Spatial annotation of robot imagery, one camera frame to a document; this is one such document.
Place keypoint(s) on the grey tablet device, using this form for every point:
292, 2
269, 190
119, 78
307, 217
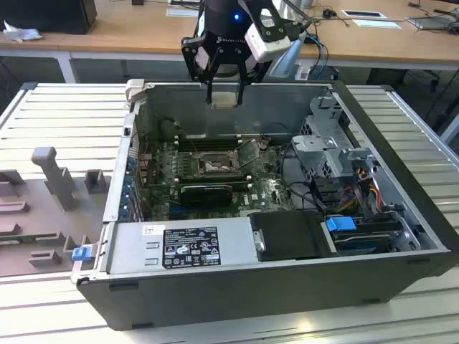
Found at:
430, 22

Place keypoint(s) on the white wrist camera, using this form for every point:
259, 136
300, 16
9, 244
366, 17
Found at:
267, 46

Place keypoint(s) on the long wooden desk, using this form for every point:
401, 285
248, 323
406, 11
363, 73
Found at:
125, 32

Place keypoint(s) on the crumpled white paper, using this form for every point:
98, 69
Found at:
23, 33

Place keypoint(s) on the grey case release latch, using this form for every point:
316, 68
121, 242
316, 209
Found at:
135, 89

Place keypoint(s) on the hard disk drive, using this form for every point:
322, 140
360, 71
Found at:
362, 242

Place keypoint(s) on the black RAM slots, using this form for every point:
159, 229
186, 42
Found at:
215, 179

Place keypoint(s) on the square silver CPU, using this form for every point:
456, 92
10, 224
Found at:
224, 99

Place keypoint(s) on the silver power supply unit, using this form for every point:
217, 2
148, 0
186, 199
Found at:
125, 247

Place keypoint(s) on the green RAM stick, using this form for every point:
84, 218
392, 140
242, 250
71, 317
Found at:
14, 238

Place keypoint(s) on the black plastic shroud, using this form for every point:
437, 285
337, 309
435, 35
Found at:
287, 233

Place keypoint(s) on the grey parts rack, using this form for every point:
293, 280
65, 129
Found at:
36, 215

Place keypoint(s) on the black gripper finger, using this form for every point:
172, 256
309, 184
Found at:
241, 93
190, 53

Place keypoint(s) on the black open PC case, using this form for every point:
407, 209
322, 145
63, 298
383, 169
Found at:
215, 297

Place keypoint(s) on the CPU socket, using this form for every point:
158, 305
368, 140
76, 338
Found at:
215, 166

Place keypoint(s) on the small blue plastic latch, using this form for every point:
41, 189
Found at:
80, 253

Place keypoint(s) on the blue expansion slot clips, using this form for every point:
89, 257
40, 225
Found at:
127, 186

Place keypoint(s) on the black graphics card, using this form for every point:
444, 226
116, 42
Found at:
204, 195

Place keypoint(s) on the silver metal drive cage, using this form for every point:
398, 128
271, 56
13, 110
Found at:
315, 150

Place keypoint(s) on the blue disk carrier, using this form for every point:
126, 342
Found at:
339, 224

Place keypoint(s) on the white paper sheet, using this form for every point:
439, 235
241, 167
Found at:
376, 23

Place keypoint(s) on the green motherboard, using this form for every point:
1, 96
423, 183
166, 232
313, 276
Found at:
265, 186

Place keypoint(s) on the thin metal locking lever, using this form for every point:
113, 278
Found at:
195, 147
242, 145

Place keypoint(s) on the black computer tower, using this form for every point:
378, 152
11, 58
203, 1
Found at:
46, 14

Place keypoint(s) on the white framed desk grommet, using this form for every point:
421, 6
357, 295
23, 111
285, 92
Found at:
364, 13

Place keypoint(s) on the round coin battery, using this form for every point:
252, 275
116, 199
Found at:
262, 144

